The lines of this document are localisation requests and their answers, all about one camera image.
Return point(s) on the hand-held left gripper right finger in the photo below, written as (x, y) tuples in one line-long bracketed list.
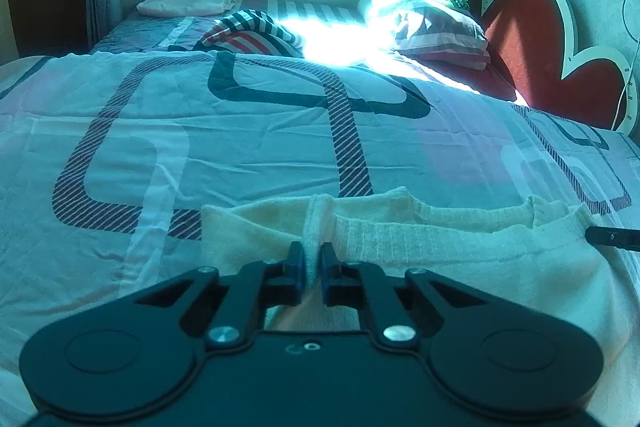
[(326, 269)]

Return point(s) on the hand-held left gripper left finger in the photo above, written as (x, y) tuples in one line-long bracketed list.
[(298, 268)]

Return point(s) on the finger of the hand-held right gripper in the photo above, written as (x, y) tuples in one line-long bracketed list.
[(615, 238)]

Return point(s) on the white knit sweater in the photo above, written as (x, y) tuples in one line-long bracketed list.
[(450, 247)]

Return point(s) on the patterned bed sheet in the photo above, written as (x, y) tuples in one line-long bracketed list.
[(240, 142)]

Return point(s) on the red heart-shaped headboard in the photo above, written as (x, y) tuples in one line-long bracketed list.
[(530, 42)]

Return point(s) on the striped garment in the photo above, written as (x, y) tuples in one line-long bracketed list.
[(250, 32)]

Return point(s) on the purple striped pillow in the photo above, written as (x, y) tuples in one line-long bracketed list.
[(440, 37)]

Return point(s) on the white quilt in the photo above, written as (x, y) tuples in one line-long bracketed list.
[(385, 2)]

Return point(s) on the striped bed sheet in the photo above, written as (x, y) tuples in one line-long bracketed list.
[(150, 32)]

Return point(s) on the folded white cloth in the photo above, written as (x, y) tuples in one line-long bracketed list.
[(185, 6)]

